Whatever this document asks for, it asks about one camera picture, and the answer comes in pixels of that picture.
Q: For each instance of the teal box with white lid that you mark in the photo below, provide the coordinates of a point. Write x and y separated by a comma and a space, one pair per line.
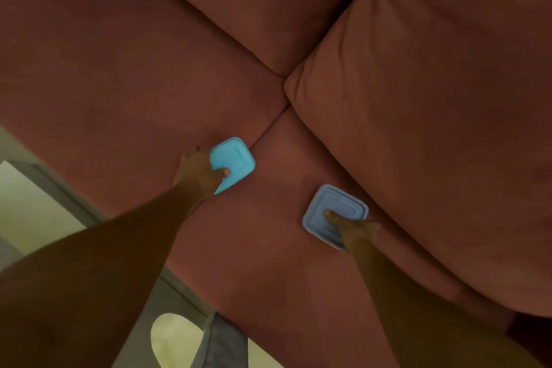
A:
237, 156

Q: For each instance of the person's right hand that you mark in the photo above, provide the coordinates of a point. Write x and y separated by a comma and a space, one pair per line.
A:
358, 232

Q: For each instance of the red fabric sofa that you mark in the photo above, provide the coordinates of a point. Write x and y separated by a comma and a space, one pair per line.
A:
108, 79

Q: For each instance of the person's grey trousers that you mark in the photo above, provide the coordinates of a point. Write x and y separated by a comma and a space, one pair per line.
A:
224, 346

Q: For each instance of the blue-grey plastic box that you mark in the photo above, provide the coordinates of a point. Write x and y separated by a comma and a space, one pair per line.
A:
332, 199

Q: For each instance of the person's left hand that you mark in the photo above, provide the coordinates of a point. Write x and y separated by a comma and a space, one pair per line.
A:
196, 178

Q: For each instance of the person's right forearm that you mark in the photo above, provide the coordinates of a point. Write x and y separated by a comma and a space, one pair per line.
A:
409, 316

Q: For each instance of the red sofa back cushion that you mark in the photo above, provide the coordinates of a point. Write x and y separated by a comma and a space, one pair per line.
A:
258, 1
431, 122

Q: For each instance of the person's left forearm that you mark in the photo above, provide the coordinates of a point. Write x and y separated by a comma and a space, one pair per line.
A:
86, 286

